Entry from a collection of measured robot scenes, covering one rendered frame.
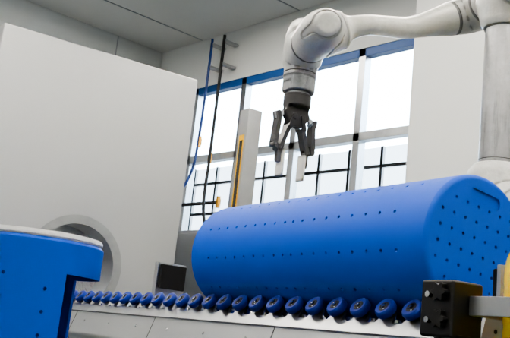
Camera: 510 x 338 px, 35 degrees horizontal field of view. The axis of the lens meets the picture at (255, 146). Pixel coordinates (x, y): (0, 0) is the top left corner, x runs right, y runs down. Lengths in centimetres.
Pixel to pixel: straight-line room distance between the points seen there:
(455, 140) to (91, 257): 335
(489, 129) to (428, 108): 274
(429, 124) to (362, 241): 327
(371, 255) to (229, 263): 53
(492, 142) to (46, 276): 118
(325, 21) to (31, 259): 92
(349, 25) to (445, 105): 279
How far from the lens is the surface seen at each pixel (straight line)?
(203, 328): 214
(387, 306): 161
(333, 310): 172
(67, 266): 159
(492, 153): 216
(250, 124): 297
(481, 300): 132
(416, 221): 154
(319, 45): 204
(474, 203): 162
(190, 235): 464
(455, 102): 481
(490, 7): 227
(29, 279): 157
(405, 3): 571
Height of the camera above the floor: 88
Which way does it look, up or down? 13 degrees up
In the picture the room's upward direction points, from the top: 6 degrees clockwise
